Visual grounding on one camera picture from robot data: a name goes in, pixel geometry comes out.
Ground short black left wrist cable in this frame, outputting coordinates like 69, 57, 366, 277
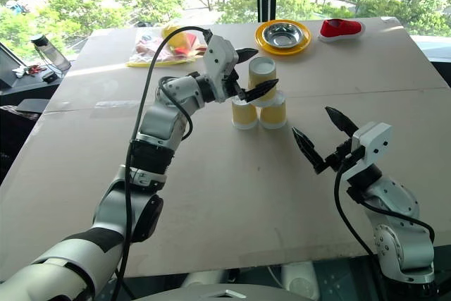
157, 75, 194, 142

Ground steel bowl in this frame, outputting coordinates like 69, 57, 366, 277
262, 22, 304, 48

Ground long black arm cable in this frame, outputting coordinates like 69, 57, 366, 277
111, 25, 214, 301
333, 159, 388, 281

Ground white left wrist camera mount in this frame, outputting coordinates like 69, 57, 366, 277
203, 35, 240, 103

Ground yellow paper cup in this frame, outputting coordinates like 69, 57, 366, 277
259, 90, 288, 130
247, 56, 279, 108
230, 95, 259, 130

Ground long black right arm cable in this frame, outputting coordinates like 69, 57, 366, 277
333, 159, 388, 281

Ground red and white small items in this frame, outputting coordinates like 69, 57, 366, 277
12, 63, 47, 77

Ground black side table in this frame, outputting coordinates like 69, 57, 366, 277
0, 42, 73, 108

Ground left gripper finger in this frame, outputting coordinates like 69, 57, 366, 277
243, 78, 280, 103
235, 47, 260, 66

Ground white rounded shape under table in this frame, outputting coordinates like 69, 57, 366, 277
181, 269, 230, 288
281, 262, 320, 300

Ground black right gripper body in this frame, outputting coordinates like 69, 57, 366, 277
323, 137, 366, 175

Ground clear water bottle black lid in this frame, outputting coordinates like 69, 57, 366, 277
30, 34, 73, 75

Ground red shoe with white sole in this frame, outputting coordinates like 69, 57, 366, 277
318, 18, 366, 43

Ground silver robot torso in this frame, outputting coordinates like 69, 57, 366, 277
133, 283, 318, 301

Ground clear plastic bag of items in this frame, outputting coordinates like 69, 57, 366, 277
125, 25, 209, 68

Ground yellow object in bag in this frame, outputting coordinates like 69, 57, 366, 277
161, 24, 193, 51

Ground short black wrist cable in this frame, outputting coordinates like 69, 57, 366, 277
157, 75, 194, 142
347, 188, 436, 245

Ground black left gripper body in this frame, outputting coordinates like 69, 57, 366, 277
222, 67, 248, 103

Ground yellow plastic plate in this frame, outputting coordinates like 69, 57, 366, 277
254, 19, 313, 56

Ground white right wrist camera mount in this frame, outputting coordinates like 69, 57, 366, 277
341, 121, 393, 180

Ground long black left arm cable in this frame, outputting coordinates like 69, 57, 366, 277
111, 25, 214, 301

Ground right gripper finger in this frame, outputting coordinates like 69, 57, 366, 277
325, 106, 359, 137
292, 127, 327, 175

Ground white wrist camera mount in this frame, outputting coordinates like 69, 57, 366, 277
341, 121, 393, 180
203, 35, 240, 103

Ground short black right wrist cable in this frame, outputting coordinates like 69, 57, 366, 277
347, 188, 436, 245

